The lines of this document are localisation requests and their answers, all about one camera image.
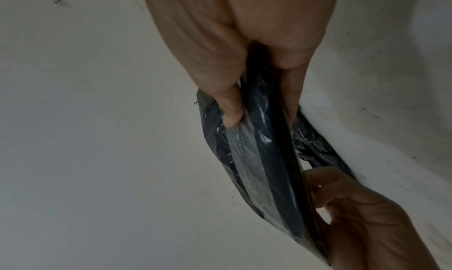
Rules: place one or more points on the person's right hand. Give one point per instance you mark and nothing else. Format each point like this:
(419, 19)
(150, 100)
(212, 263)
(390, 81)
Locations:
(229, 26)

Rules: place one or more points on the person's left hand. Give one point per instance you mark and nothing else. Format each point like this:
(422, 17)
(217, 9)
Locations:
(370, 229)

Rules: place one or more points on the taped parcel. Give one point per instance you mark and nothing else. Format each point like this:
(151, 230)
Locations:
(279, 151)

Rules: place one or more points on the clear tape strip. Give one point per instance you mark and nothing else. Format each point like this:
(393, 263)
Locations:
(247, 165)

